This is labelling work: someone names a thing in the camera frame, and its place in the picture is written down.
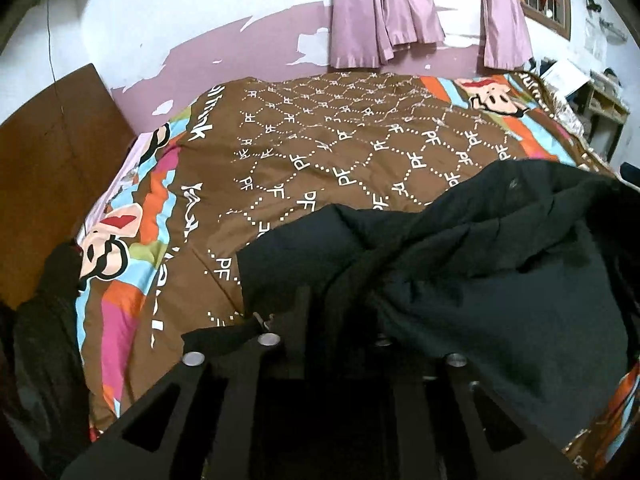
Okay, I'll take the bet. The wall cable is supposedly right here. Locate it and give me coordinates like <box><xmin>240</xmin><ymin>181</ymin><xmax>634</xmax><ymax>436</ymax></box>
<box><xmin>45</xmin><ymin>0</ymin><xmax>68</xmax><ymax>111</ymax></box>

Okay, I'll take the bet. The metal wall rack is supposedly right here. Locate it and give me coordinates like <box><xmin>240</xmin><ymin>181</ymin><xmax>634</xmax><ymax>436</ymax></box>
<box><xmin>597</xmin><ymin>17</ymin><xmax>628</xmax><ymax>43</ymax></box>

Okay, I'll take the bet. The wooden headboard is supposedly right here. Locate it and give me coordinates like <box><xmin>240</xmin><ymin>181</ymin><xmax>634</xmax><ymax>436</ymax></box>
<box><xmin>0</xmin><ymin>63</ymin><xmax>138</xmax><ymax>311</ymax></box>

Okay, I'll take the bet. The dark clothes pile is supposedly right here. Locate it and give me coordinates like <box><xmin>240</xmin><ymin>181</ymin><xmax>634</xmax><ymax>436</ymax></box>
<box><xmin>0</xmin><ymin>242</ymin><xmax>103</xmax><ymax>461</ymax></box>

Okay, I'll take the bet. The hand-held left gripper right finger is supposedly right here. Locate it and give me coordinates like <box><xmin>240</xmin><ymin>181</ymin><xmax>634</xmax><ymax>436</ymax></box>
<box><xmin>370</xmin><ymin>335</ymin><xmax>586</xmax><ymax>480</ymax></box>

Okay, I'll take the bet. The black jacket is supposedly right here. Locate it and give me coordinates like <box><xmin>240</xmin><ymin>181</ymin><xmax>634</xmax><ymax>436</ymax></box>
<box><xmin>181</xmin><ymin>159</ymin><xmax>640</xmax><ymax>448</ymax></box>

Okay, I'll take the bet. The pink curtain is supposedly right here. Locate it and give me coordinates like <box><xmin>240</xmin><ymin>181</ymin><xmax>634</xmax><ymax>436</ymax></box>
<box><xmin>481</xmin><ymin>0</ymin><xmax>533</xmax><ymax>70</ymax></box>
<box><xmin>330</xmin><ymin>0</ymin><xmax>446</xmax><ymax>70</ymax></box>

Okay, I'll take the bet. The wooden desk shelf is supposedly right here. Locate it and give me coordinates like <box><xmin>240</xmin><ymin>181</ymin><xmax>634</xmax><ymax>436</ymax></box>
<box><xmin>540</xmin><ymin>57</ymin><xmax>631</xmax><ymax>161</ymax></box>

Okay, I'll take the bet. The brown printed blanket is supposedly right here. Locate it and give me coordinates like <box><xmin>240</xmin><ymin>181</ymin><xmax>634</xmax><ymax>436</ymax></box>
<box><xmin>75</xmin><ymin>72</ymin><xmax>640</xmax><ymax>480</ymax></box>

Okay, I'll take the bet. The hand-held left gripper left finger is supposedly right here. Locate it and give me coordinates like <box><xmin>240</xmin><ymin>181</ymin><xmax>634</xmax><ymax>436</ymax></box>
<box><xmin>60</xmin><ymin>287</ymin><xmax>321</xmax><ymax>480</ymax></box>

